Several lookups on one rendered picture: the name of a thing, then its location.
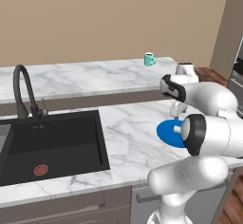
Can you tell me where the teal cup of hot chocolate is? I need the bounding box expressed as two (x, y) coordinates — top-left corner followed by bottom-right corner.
(143, 51), (157, 67)

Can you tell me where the red sink drain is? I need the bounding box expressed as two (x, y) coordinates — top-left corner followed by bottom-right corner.
(33, 163), (49, 177)

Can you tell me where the dark oven stack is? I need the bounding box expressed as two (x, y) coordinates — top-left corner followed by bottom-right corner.
(227, 36), (243, 119)

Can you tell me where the grey tap lever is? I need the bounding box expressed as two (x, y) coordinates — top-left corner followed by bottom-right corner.
(41, 97), (49, 117)

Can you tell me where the grey dishwasher handle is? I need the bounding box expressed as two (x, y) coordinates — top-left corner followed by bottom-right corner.
(135, 193), (163, 204)

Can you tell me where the blue round plate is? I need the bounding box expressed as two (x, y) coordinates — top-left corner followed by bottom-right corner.
(156, 119), (188, 149)

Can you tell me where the black curved tap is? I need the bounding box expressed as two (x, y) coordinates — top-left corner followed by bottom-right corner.
(12, 64), (45, 121)

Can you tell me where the brown cupboard drawer front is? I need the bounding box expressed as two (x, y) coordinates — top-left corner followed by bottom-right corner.
(0, 185), (133, 224)

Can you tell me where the grey dishwasher door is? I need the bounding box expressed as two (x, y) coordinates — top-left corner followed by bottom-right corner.
(130, 168), (236, 224)

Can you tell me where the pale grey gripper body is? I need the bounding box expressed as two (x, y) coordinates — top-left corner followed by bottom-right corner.
(170, 100), (189, 121)

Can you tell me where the black kitchen sink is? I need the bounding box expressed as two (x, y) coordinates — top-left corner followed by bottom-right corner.
(0, 109), (111, 188)

